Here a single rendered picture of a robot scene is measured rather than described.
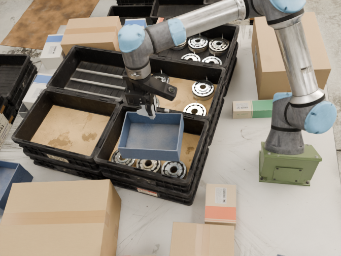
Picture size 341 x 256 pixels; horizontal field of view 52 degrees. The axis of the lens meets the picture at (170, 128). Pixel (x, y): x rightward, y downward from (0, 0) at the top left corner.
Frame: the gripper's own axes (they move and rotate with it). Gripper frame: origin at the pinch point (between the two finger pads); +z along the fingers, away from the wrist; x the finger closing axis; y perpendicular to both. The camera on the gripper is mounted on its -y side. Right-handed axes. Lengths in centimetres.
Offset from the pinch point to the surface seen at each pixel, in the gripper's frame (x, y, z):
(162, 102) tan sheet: -31.0, 6.1, 27.3
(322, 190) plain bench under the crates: -1, -65, 42
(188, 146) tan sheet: -8.5, -8.9, 28.8
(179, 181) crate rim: 13.7, -9.5, 20.3
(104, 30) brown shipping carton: -77, 47, 21
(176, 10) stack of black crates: -162, 23, 64
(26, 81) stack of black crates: -81, 119, 69
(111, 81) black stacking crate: -43, 34, 27
